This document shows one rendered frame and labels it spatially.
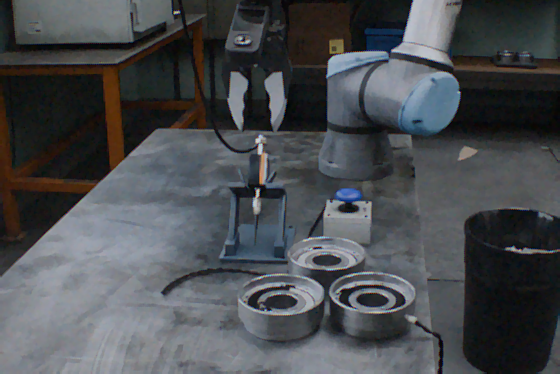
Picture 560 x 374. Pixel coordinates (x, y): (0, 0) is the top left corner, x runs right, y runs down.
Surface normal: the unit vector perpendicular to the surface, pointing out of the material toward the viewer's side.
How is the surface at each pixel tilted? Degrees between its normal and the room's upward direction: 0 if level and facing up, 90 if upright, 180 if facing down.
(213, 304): 0
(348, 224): 90
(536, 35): 90
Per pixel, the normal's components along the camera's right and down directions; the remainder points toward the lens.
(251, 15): -0.01, -0.69
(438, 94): 0.59, 0.36
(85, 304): -0.01, -0.95
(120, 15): -0.14, 0.31
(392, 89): -0.74, -0.13
